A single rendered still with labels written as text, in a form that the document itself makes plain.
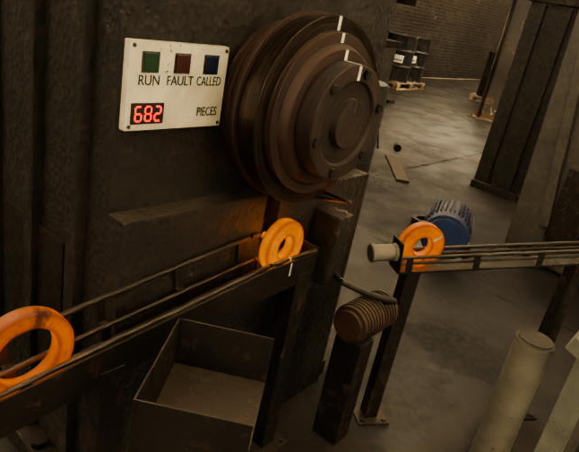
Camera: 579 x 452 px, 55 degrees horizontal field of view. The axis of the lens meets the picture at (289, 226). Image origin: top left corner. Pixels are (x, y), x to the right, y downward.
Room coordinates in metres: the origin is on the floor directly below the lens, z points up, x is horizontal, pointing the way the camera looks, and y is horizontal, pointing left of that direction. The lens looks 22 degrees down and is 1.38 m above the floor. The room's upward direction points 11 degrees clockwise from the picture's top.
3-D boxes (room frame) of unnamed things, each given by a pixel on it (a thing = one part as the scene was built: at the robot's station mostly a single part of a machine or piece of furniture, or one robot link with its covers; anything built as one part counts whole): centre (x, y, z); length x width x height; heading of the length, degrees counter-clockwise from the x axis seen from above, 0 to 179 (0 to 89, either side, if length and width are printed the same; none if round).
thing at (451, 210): (3.46, -1.01, 0.17); 0.57 x 0.31 x 0.34; 163
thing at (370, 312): (1.60, -0.30, 0.27); 0.22 x 0.13 x 0.53; 143
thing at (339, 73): (1.35, -0.07, 1.11); 0.28 x 0.06 x 0.28; 143
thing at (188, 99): (1.21, 0.29, 1.15); 0.26 x 0.02 x 0.18; 143
